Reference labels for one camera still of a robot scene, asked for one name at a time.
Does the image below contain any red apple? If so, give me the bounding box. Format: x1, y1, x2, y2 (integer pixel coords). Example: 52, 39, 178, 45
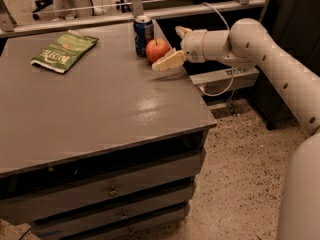
146, 38, 170, 63

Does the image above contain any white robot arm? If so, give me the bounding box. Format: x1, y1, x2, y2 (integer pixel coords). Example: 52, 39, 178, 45
152, 18, 320, 240

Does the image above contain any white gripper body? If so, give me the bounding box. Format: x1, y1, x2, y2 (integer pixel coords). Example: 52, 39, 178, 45
180, 29, 207, 63

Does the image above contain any grey drawer cabinet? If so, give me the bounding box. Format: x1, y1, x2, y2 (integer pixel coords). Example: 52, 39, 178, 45
0, 19, 218, 240

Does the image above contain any top grey drawer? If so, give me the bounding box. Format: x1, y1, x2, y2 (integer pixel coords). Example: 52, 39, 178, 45
0, 150, 205, 224

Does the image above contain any bottom grey drawer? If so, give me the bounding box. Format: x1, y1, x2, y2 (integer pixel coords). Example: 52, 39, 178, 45
79, 202, 190, 240

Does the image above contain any blue pepsi can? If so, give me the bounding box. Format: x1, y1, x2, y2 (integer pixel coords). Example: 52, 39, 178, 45
133, 15, 154, 57

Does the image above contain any green kettle chips bag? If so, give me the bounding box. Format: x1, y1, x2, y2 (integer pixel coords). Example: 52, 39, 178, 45
30, 30, 98, 74

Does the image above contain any grey drawer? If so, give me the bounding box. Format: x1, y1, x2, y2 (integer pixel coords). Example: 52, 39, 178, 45
79, 202, 190, 240
32, 180, 194, 240
0, 150, 205, 224

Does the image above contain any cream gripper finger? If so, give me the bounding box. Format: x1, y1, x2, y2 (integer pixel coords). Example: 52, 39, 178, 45
152, 48, 187, 71
175, 26, 192, 39

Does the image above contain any grey metal frame rail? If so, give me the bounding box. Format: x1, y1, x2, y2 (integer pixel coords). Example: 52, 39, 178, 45
0, 0, 269, 38

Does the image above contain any middle grey drawer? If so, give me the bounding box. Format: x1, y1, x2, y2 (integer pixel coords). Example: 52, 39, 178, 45
32, 180, 194, 240

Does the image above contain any white cable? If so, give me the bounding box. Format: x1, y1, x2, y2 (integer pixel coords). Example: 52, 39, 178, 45
199, 1, 236, 98

